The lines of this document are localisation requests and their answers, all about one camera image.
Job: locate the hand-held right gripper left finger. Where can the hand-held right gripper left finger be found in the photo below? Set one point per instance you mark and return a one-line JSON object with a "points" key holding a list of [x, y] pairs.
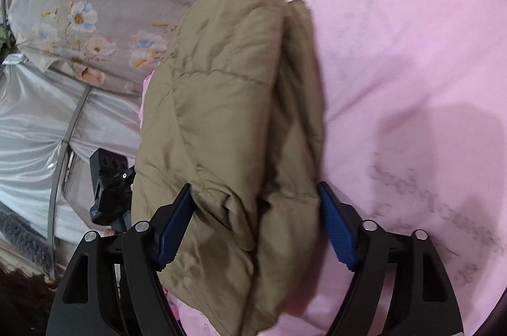
{"points": [[174, 233]]}

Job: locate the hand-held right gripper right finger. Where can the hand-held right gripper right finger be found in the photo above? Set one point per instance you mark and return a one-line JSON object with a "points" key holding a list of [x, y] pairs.
{"points": [[336, 233]]}

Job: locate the khaki padded jacket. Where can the khaki padded jacket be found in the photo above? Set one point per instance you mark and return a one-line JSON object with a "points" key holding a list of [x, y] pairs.
{"points": [[237, 102]]}

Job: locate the grey fuzzy cloth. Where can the grey fuzzy cloth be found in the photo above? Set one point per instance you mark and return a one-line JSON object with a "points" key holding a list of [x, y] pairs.
{"points": [[19, 237]]}

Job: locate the silver satin cloth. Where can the silver satin cloth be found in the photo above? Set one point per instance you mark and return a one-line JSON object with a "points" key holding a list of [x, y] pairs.
{"points": [[27, 122]]}

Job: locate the dark brown cloth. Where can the dark brown cloth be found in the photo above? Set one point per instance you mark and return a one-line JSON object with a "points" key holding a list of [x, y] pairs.
{"points": [[23, 304]]}

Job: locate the grey floral quilt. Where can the grey floral quilt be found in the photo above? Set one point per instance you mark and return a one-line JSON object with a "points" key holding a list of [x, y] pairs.
{"points": [[119, 3]]}

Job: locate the pink bed sheet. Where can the pink bed sheet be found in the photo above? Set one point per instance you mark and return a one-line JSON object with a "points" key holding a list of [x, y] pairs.
{"points": [[396, 42]]}

